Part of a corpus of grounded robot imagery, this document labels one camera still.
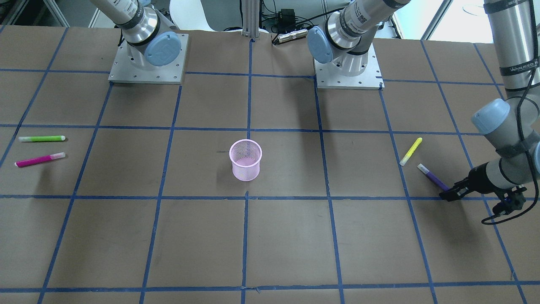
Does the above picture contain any black power adapter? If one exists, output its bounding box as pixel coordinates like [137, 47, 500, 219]
[276, 8, 296, 28]

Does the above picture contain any yellow highlighter pen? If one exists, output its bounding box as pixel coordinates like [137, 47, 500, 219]
[400, 137, 424, 167]

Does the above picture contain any pink highlighter pen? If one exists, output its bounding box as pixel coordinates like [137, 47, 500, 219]
[14, 152, 66, 168]

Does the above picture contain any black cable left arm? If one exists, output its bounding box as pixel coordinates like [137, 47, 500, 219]
[481, 0, 540, 225]

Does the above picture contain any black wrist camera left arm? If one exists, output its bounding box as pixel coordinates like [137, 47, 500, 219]
[492, 185, 527, 217]

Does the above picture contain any silver cylinder on table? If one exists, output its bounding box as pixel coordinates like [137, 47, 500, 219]
[275, 29, 308, 44]

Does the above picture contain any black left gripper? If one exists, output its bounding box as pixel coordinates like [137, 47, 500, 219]
[438, 164, 492, 202]

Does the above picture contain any pink mesh pen cup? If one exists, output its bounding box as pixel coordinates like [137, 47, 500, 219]
[228, 139, 263, 182]

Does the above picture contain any aluminium frame post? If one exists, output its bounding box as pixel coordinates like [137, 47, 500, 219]
[240, 0, 261, 41]

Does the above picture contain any green highlighter pen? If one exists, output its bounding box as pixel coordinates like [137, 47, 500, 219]
[19, 135, 66, 142]

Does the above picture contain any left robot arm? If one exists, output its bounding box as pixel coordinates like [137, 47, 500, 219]
[307, 0, 539, 203]

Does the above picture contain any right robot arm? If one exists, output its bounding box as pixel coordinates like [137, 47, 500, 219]
[91, 0, 181, 67]

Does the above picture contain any purple highlighter pen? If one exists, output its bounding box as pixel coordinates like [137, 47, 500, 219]
[417, 163, 450, 192]

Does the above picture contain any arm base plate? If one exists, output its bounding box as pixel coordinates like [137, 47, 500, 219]
[313, 45, 385, 90]
[108, 33, 189, 85]

